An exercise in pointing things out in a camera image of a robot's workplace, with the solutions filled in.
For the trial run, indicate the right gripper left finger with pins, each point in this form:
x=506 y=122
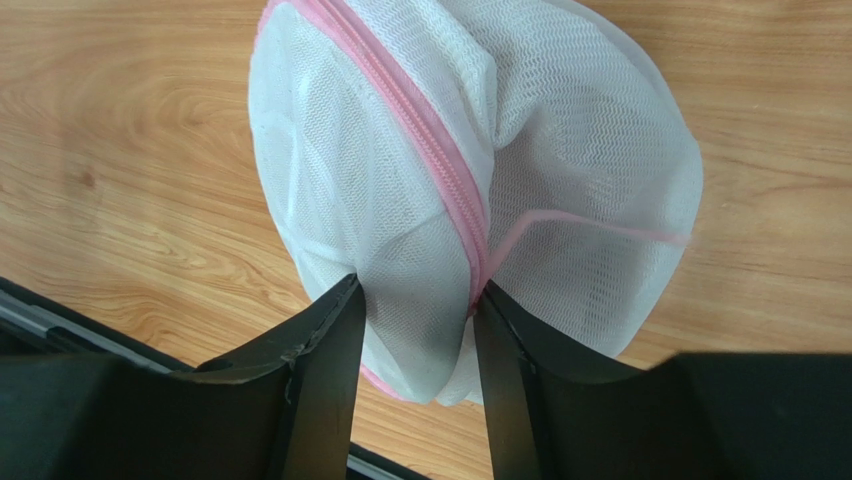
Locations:
x=281 y=405

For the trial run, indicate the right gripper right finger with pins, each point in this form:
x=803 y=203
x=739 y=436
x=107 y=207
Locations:
x=557 y=409

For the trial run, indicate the white mesh laundry bag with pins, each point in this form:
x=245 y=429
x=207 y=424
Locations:
x=429 y=147

